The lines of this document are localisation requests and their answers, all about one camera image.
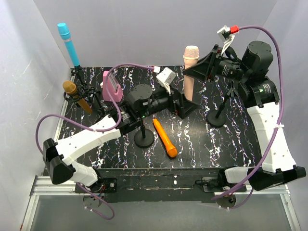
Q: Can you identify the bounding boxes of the orange microphone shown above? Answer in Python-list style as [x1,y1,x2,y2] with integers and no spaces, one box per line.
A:
[153,118,178,158]

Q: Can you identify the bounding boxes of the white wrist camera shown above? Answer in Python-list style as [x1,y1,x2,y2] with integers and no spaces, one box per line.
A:
[217,25,239,54]
[156,67,176,95]

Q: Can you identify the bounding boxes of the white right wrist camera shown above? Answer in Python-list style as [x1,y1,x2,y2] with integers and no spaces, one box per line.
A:
[217,25,239,54]

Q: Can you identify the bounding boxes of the black round-base stand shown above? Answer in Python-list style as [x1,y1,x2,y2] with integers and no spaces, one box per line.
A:
[134,119,154,148]
[206,80,238,128]

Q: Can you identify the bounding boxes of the gold microphone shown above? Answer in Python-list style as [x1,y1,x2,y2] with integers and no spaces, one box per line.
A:
[63,80,92,114]

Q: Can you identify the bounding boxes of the black tripod shock-mount stand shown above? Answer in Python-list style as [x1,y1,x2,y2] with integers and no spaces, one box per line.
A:
[63,85,105,116]

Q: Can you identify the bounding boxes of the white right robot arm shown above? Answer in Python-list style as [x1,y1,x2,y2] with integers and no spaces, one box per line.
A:
[183,40,307,191]

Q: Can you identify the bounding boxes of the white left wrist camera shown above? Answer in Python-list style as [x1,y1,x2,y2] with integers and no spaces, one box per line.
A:
[156,67,176,95]

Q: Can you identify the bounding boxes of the cream pink microphone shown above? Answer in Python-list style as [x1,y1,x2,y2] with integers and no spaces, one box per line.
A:
[183,45,199,101]

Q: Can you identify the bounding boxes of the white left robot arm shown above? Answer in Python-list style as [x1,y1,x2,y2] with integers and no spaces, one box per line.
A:
[43,84,199,188]

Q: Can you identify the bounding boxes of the pink metronome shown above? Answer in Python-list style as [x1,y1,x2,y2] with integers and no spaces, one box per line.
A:
[100,71,123,103]

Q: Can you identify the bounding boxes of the black front mounting rail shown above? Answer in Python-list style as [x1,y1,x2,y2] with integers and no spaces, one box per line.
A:
[72,167,251,204]

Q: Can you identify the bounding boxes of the blue microphone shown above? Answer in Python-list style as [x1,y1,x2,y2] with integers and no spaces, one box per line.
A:
[57,23,80,66]

